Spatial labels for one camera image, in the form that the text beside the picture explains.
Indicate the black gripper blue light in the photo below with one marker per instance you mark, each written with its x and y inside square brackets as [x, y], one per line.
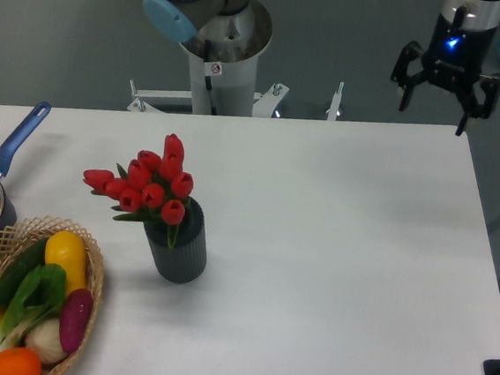
[452, 61]

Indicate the red tulip bouquet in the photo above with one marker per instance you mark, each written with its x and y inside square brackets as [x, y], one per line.
[153, 189]

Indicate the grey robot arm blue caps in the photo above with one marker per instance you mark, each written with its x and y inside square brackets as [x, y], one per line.
[199, 12]

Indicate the dark grey ribbed vase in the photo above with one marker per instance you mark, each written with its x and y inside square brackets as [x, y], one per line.
[186, 261]

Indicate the yellow squash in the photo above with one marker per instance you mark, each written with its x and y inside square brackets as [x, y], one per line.
[67, 250]

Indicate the purple eggplant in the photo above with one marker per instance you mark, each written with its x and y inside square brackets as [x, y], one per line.
[74, 318]

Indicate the green bok choy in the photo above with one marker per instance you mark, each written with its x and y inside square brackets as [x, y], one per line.
[41, 294]

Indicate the green cucumber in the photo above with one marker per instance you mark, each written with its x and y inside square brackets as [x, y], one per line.
[17, 270]

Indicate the beige garlic bulb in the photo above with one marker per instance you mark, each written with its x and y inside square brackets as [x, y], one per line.
[45, 342]

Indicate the orange fruit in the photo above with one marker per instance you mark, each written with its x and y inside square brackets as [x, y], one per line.
[19, 361]

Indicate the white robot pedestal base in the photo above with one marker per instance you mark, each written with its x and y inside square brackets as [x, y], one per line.
[223, 60]

